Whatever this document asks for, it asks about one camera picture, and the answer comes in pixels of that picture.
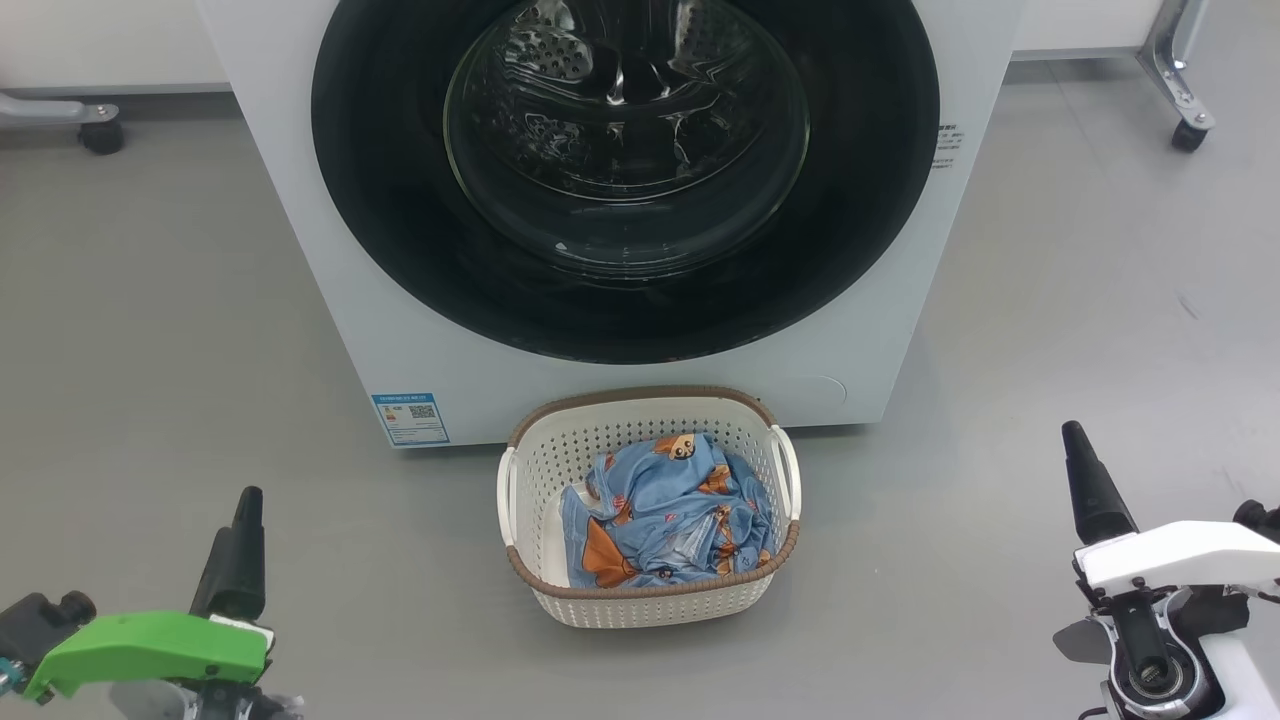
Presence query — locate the blue cartoon garment white lining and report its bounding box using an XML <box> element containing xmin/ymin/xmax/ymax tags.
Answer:
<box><xmin>560</xmin><ymin>480</ymin><xmax>721</xmax><ymax>589</ymax></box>

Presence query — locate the blue cartoon print garment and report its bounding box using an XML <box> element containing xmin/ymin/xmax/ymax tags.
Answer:
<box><xmin>585</xmin><ymin>432</ymin><xmax>779</xmax><ymax>576</ymax></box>

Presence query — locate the round drain filter cover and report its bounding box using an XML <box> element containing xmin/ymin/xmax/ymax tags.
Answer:
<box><xmin>788</xmin><ymin>374</ymin><xmax>850</xmax><ymax>412</ymax></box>

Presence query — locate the white front-load washing machine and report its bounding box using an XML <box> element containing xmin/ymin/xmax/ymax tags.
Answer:
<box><xmin>197</xmin><ymin>0</ymin><xmax>1026</xmax><ymax>448</ymax></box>

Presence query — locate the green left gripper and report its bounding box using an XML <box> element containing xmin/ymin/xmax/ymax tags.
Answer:
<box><xmin>22</xmin><ymin>487</ymin><xmax>277</xmax><ymax>704</ymax></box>

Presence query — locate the washing machine glass door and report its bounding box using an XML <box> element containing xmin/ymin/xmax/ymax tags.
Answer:
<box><xmin>311</xmin><ymin>0</ymin><xmax>941</xmax><ymax>365</ymax></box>

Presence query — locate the cream perforated basket brown rim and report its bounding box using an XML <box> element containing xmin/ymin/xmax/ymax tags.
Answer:
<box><xmin>497</xmin><ymin>386</ymin><xmax>803</xmax><ymax>629</ymax></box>

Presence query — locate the blue energy label sticker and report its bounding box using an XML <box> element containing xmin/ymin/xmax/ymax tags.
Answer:
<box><xmin>371</xmin><ymin>392</ymin><xmax>450</xmax><ymax>447</ymax></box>

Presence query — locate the grey metal leg with caster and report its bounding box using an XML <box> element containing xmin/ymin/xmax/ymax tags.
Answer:
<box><xmin>0</xmin><ymin>92</ymin><xmax>126</xmax><ymax>156</ymax></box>
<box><xmin>1137</xmin><ymin>0</ymin><xmax>1218</xmax><ymax>153</ymax></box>

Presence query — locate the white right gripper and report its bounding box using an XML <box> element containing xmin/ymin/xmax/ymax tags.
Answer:
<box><xmin>1062</xmin><ymin>421</ymin><xmax>1280</xmax><ymax>601</ymax></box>

